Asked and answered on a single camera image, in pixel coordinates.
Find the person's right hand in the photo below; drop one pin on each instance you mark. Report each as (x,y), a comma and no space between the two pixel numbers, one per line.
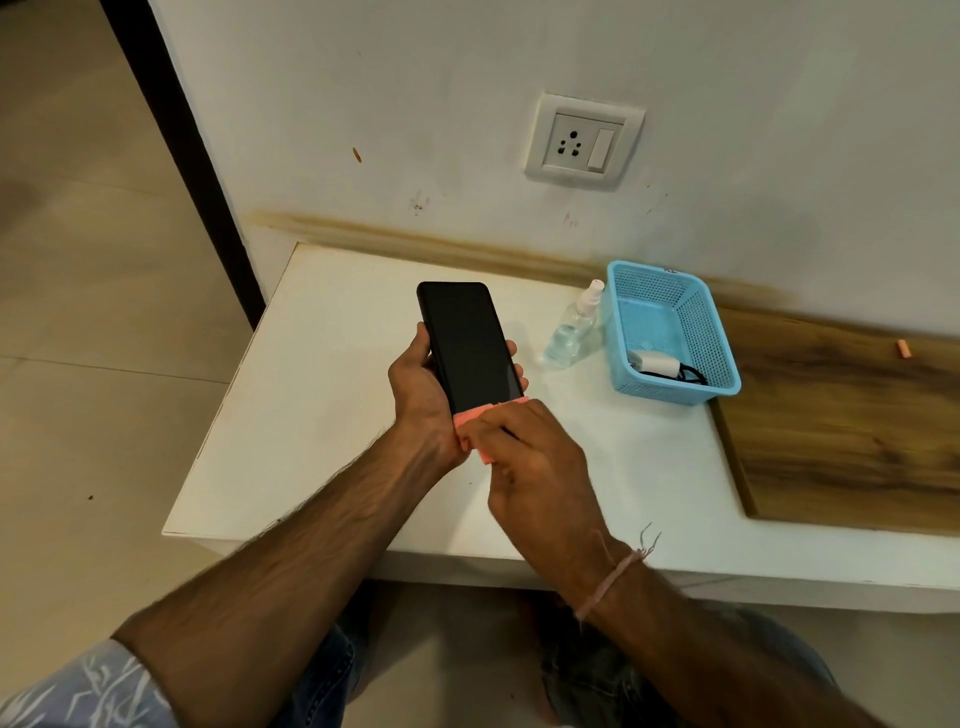
(547,495)

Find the person's left hand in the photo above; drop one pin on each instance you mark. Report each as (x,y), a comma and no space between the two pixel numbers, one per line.
(416,397)

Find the person's right thumb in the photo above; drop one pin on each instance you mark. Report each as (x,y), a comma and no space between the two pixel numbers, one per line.
(496,459)

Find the person's left thumb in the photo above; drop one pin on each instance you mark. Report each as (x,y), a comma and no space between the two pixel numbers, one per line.
(424,346)

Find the black smartphone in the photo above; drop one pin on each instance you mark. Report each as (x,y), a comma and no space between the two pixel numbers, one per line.
(472,345)

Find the pink cleaning cloth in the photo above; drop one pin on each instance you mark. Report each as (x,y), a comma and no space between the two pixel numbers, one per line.
(469,415)

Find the person's left forearm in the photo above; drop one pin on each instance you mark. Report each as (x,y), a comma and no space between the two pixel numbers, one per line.
(300,577)

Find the person's right forearm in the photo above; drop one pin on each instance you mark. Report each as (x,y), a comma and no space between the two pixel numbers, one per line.
(697,652)

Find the clear spray bottle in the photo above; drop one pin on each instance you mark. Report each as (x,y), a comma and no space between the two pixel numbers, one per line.
(570,330)

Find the pink thread wristband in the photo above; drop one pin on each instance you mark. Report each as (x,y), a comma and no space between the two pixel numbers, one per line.
(611,576)

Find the white charger adapter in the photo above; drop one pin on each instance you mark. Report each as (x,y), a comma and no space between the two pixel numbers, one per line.
(654,363)

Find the blue plastic basket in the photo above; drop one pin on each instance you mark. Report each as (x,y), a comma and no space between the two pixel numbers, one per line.
(660,315)

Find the blue denim jeans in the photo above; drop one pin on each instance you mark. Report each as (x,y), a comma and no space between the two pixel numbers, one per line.
(592,675)

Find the brown wooden board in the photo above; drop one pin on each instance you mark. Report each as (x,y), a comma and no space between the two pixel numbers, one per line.
(847,427)

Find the light blue patterned sleeve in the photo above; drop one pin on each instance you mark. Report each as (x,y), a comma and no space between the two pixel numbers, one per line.
(82,690)

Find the white wall socket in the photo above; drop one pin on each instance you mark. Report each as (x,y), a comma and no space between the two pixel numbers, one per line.
(583,141)

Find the black door frame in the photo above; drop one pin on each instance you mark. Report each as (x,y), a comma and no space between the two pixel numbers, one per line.
(187,150)

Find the small orange wall plug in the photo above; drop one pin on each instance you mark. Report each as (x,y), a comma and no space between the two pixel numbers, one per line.
(904,349)

